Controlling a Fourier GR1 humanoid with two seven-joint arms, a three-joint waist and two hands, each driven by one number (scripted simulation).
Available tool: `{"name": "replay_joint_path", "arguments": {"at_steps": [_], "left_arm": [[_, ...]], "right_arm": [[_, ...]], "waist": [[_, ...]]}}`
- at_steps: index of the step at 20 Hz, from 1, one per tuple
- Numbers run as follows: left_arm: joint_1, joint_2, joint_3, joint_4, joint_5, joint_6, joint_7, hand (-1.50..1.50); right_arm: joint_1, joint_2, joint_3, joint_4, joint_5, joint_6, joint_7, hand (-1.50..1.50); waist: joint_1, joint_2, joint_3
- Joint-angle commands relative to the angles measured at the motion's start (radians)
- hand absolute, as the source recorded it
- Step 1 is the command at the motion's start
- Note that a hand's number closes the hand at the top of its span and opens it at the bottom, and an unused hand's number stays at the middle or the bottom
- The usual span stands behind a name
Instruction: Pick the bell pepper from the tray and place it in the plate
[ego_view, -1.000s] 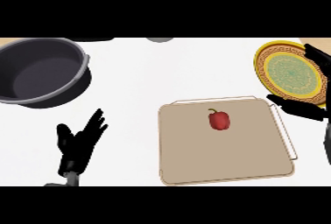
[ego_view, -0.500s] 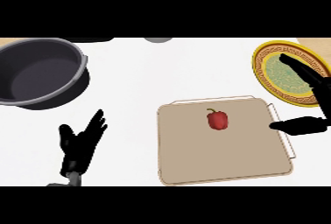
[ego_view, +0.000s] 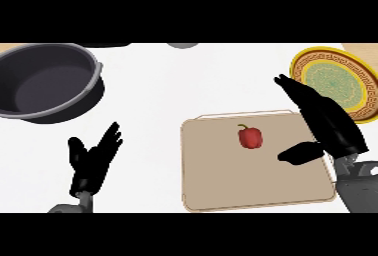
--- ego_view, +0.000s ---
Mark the red bell pepper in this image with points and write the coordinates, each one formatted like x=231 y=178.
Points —
x=249 y=137

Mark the pale wooden board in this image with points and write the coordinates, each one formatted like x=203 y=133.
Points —
x=363 y=50

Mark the beige tray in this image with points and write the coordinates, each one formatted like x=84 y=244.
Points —
x=245 y=173

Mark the grey round object at edge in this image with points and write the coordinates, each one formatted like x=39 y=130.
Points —
x=181 y=45

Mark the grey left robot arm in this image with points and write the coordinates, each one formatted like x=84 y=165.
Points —
x=78 y=204

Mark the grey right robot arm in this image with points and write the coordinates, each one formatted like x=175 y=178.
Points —
x=357 y=186

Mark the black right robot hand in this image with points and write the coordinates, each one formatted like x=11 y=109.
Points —
x=324 y=123

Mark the dark grey pot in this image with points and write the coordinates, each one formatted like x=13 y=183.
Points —
x=48 y=81

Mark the dark object at edge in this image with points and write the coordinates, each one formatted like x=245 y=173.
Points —
x=103 y=44

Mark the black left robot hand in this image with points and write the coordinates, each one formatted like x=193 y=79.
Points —
x=93 y=160

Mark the yellow patterned plate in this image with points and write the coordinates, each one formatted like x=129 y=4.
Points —
x=339 y=83

